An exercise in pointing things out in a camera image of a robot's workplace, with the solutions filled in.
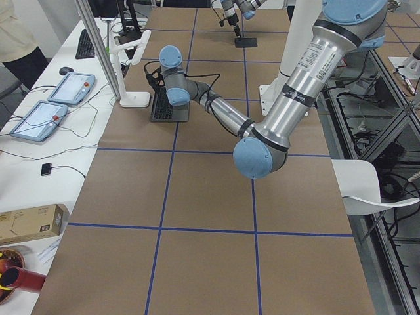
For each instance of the black keyboard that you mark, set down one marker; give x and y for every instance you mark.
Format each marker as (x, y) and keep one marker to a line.
(85, 48)

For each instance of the small black puck device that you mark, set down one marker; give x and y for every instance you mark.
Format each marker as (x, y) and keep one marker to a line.
(46, 169)

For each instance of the cardboard box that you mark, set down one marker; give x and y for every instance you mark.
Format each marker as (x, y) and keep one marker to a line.
(33, 223)

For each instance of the aluminium frame post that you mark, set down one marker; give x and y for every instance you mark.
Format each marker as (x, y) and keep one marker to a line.
(93, 31)

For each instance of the grey laptop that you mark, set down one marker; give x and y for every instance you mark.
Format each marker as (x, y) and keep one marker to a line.
(163, 112)

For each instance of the woven fruit basket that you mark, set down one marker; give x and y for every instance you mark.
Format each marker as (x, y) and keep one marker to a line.
(10, 258)

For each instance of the white desk lamp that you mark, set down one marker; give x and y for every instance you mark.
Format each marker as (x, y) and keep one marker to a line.
(130, 98)

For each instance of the teach pendant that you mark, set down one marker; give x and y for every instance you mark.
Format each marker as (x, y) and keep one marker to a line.
(40, 122)
(73, 88)

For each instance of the red cylinder bottle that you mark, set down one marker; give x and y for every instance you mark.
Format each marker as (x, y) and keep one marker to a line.
(22, 279)

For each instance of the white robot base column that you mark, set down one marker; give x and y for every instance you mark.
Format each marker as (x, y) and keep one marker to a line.
(288, 59)

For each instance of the person in beige top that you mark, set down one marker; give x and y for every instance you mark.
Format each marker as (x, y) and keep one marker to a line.
(20, 53)

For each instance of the lower teach pendant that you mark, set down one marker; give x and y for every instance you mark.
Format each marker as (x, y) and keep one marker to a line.
(40, 122)

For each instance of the black computer mouse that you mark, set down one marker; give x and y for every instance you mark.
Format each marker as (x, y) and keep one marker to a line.
(65, 70)

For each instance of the upper teach pendant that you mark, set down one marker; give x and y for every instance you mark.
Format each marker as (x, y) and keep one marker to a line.
(73, 88)

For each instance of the white chair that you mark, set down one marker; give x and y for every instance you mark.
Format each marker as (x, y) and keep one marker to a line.
(359, 186)

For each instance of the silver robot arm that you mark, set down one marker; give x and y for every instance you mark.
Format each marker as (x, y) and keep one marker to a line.
(336, 27)
(247, 9)

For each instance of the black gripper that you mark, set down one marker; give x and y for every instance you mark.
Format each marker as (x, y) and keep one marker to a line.
(161, 81)
(231, 18)

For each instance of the black mouse pad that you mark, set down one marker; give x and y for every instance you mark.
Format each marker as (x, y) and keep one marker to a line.
(245, 42)

